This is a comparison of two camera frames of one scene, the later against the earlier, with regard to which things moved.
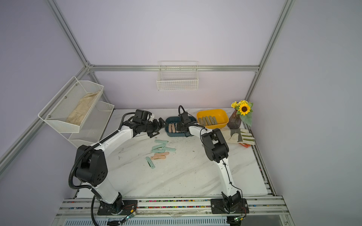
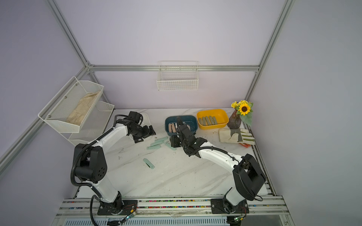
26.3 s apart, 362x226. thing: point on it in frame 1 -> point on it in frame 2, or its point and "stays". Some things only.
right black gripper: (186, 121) -> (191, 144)
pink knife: (173, 128) stays
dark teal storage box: (175, 119) stays
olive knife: (215, 120) stays
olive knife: (211, 120) stays
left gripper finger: (162, 122) -> (152, 131)
